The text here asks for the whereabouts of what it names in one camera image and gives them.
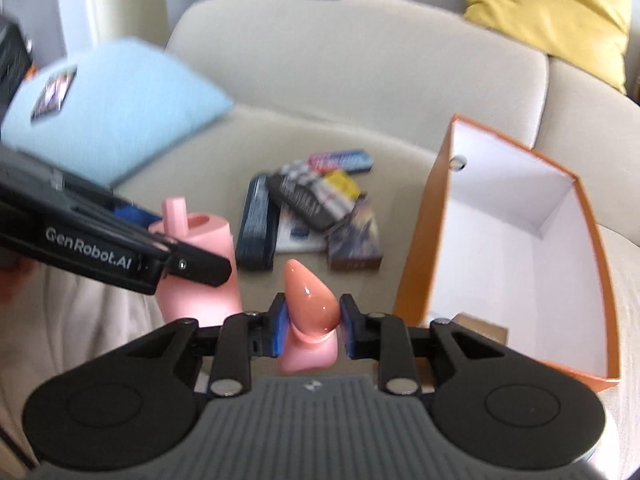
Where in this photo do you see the orange cone toy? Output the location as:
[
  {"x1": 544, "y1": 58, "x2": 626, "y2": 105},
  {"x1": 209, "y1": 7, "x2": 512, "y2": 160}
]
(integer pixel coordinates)
[{"x1": 284, "y1": 259, "x2": 341, "y2": 344}]

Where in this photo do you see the dark blue cylindrical bottle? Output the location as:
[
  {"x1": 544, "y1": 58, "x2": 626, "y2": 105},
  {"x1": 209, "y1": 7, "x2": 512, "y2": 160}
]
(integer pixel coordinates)
[{"x1": 235, "y1": 174, "x2": 280, "y2": 271}]

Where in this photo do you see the dark illustrated card box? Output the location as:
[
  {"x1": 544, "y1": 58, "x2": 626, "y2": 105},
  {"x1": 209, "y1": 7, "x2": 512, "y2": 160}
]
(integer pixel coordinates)
[{"x1": 326, "y1": 195, "x2": 383, "y2": 272}]

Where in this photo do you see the white booklet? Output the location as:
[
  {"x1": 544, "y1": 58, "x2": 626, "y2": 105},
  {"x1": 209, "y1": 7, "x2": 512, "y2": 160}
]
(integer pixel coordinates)
[{"x1": 276, "y1": 207, "x2": 326, "y2": 254}]

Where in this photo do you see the plaid pattern box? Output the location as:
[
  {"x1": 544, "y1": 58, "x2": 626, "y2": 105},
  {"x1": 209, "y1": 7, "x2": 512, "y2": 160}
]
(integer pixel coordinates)
[{"x1": 266, "y1": 160, "x2": 355, "y2": 233}]

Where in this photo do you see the yellow tape measure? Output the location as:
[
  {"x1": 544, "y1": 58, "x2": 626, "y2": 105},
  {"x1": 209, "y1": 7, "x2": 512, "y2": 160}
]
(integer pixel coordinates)
[{"x1": 323, "y1": 169, "x2": 361, "y2": 200}]

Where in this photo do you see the colourful floss tin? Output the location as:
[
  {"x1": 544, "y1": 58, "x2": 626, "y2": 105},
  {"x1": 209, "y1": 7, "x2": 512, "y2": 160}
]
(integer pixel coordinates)
[{"x1": 307, "y1": 150, "x2": 374, "y2": 174}]

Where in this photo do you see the light blue cushion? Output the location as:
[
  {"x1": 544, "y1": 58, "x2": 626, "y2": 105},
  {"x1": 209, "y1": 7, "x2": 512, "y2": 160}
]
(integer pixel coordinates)
[{"x1": 1, "y1": 38, "x2": 234, "y2": 186}]

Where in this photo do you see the orange cardboard box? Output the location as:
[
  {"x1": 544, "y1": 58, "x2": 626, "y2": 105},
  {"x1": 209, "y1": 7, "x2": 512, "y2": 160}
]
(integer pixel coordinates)
[{"x1": 394, "y1": 115, "x2": 620, "y2": 392}]

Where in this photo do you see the beige sofa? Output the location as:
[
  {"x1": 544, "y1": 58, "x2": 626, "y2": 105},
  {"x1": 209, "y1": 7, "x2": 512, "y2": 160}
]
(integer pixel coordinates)
[{"x1": 1, "y1": 0, "x2": 639, "y2": 479}]

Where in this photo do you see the yellow cushion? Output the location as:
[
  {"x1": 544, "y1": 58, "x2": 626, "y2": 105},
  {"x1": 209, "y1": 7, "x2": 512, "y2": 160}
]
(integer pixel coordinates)
[{"x1": 464, "y1": 0, "x2": 632, "y2": 93}]

